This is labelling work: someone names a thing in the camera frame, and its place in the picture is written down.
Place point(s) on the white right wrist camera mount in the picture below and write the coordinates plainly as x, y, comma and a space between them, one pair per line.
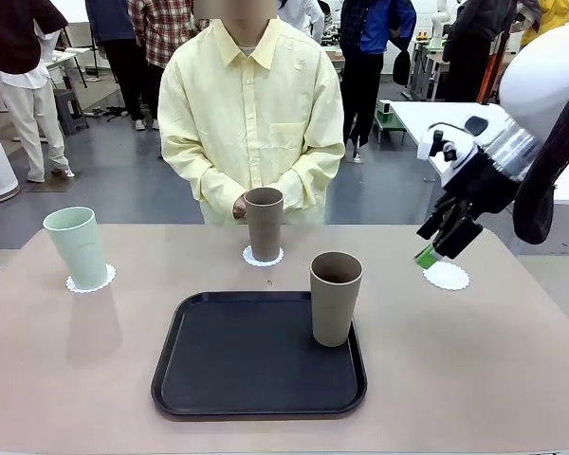
460, 151

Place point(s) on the person in yellow shirt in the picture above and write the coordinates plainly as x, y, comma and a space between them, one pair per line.
246, 104

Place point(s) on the bystander in yellow jacket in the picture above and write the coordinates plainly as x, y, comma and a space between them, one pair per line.
564, 14

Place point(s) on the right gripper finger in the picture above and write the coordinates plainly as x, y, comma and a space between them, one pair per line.
443, 213
457, 237

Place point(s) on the person's left forearm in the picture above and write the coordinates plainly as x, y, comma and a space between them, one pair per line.
308, 182

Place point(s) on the black hanging bag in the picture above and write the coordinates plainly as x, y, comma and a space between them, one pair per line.
401, 68

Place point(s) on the bystander in blue jacket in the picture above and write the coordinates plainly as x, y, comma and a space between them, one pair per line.
374, 28

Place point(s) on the black plastic tray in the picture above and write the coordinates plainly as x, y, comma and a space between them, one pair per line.
246, 360

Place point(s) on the bystander in black jacket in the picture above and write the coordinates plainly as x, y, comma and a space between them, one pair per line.
474, 47

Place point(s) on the white scalloped paper coaster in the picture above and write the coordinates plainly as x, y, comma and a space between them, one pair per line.
263, 264
110, 276
448, 277

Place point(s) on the person's right hand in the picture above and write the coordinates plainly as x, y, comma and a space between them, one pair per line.
239, 206

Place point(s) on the bystander in plaid shirt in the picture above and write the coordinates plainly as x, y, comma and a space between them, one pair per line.
161, 33

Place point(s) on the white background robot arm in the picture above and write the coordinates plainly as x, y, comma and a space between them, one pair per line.
438, 23

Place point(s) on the orange and black pole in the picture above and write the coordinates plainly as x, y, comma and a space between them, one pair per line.
490, 71

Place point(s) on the white background desk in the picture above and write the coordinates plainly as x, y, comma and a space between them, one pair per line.
64, 57

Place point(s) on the small green stand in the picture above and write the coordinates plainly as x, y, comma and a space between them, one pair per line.
389, 124

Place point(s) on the person's right forearm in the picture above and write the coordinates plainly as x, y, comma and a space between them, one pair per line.
204, 185

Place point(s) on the brown tall cup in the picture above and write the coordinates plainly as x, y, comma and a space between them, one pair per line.
264, 227
334, 313

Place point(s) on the mint green tall cup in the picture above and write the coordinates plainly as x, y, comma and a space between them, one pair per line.
78, 251

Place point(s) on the bystander in maroon top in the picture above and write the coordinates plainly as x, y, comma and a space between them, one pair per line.
14, 33

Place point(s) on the grey step stool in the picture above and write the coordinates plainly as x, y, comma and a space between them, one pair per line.
71, 111

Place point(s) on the bystander in navy top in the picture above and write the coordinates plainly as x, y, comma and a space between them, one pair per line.
123, 71

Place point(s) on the small white box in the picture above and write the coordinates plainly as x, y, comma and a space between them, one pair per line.
385, 107

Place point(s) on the large white table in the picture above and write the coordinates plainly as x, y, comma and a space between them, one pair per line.
408, 116

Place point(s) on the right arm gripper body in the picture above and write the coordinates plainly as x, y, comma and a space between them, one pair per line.
483, 185

